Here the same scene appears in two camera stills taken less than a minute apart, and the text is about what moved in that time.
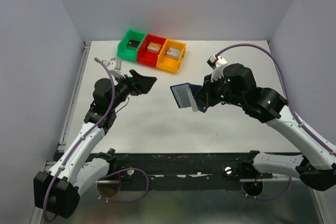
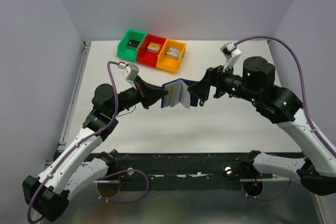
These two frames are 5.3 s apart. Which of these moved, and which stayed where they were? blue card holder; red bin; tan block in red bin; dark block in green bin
Moved: blue card holder
Stayed: red bin; dark block in green bin; tan block in red bin
